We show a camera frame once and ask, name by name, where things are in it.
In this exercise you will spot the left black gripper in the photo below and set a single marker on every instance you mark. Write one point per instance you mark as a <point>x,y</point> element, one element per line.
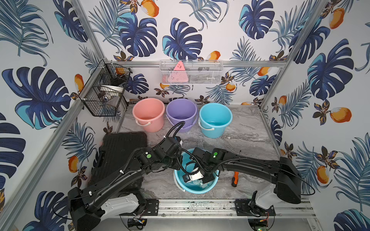
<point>176,163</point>

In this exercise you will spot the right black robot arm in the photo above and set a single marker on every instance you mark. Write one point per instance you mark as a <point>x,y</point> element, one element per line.
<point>285,180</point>

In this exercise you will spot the black wire basket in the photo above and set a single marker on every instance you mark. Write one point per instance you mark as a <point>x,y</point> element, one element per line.
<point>105,89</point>

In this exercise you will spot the orange handled screwdriver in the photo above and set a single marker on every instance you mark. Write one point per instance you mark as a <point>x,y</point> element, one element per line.
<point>235,179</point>

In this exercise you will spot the black ribbed case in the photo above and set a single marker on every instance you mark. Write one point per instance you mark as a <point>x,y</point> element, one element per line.
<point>114,153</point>

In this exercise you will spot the pink plastic bucket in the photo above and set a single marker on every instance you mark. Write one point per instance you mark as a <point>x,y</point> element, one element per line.
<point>149,114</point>

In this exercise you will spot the purple plastic bucket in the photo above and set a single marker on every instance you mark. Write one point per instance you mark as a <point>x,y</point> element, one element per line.
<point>182,110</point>

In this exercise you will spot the teal bucket with white handle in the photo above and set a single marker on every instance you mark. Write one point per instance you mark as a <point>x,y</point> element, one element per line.
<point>213,119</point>

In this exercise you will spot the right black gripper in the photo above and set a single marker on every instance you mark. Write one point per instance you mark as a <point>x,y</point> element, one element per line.
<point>206,178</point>

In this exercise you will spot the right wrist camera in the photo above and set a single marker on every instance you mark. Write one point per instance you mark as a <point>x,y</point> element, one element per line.
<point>189,178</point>

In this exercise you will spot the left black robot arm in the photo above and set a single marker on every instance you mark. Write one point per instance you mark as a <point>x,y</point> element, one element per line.
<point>85,205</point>

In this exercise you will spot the pink triangular sponge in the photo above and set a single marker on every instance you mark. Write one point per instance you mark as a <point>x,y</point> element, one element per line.
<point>178,75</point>

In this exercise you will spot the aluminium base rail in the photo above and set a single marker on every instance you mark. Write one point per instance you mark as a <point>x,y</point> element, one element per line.
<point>129,206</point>

